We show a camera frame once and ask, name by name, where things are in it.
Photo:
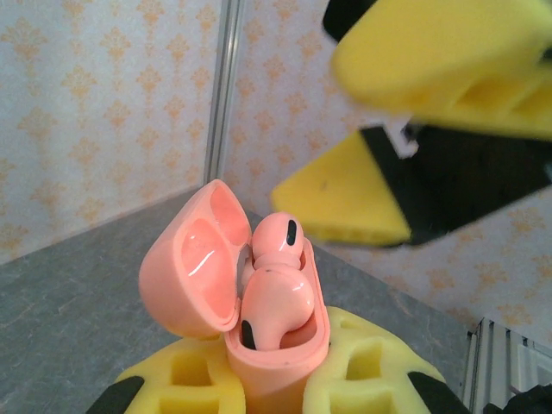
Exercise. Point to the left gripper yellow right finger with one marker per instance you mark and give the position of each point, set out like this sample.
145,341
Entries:
388,388

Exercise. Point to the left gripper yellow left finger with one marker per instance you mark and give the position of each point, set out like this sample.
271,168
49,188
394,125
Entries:
142,397

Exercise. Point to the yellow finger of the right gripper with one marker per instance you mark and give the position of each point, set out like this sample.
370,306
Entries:
431,56
345,194

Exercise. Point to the pink earbud charging case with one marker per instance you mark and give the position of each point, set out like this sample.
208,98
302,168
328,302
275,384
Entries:
181,280

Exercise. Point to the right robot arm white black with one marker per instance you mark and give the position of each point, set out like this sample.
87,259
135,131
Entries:
535,401

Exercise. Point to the aluminium frame post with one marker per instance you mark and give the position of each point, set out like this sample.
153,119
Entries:
224,86
496,358

